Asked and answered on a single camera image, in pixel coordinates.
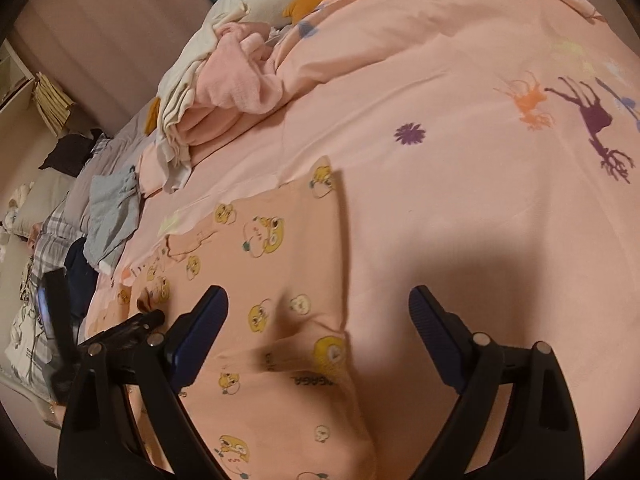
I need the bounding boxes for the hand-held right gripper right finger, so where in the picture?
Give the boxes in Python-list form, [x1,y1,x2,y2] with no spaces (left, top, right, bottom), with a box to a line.
[408,285,601,480]

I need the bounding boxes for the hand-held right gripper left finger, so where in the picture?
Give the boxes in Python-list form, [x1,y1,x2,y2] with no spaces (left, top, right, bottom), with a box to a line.
[57,285,236,480]

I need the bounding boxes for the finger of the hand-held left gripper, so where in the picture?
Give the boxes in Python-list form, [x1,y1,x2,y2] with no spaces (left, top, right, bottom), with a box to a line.
[77,309,167,356]

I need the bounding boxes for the pink duck print garment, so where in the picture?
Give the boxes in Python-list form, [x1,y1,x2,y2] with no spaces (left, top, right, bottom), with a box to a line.
[82,155,378,480]

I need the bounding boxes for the navy garment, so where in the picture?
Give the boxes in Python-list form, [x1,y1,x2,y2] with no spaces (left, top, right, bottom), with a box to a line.
[65,237,101,321]

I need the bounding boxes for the white printed cloth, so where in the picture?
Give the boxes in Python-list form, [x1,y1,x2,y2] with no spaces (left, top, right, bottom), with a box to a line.
[5,280,56,401]

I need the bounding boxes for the grey-blue garment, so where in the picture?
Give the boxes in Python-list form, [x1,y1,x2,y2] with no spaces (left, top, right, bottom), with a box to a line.
[82,165,146,273]

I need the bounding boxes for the beige pillow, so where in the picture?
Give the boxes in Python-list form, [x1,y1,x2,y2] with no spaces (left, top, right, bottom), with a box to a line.
[12,167,76,241]

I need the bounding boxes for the pink printed blanket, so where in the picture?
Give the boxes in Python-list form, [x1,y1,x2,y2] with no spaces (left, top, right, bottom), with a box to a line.
[82,0,640,480]

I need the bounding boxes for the dark brown cloth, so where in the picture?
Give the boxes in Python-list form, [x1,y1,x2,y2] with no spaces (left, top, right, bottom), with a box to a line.
[39,130,108,178]

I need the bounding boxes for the grey sheet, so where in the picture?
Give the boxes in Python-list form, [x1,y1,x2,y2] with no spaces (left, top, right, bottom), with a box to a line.
[65,100,161,221]

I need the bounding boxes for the mustard cloth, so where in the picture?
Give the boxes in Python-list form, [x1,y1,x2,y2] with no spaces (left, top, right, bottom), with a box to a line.
[145,97,163,133]

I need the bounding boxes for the white shelf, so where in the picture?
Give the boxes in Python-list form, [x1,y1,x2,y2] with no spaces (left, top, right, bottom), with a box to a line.
[0,40,36,111]

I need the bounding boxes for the pink fuzzy cloth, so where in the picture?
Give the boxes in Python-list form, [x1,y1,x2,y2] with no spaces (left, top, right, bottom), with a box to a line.
[175,22,283,161]

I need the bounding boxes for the pink upholstered headboard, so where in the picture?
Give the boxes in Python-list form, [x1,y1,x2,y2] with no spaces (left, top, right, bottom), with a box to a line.
[12,0,221,136]

